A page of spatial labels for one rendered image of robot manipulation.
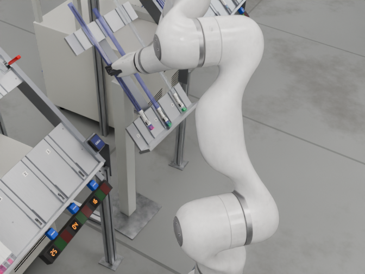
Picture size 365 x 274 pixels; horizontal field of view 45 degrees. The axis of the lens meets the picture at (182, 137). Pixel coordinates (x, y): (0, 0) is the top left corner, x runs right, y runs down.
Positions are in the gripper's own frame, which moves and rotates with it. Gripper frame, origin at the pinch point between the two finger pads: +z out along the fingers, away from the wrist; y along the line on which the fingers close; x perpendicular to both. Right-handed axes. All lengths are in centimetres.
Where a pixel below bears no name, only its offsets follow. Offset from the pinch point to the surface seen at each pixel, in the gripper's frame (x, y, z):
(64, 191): 25.0, 36.1, 6.1
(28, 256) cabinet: 61, 40, 62
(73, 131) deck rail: 12.2, 19.9, 9.8
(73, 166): 21.0, 27.8, 7.9
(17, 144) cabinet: 14, 24, 45
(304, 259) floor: 126, -39, -16
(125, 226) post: 81, -3, 53
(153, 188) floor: 80, -32, 56
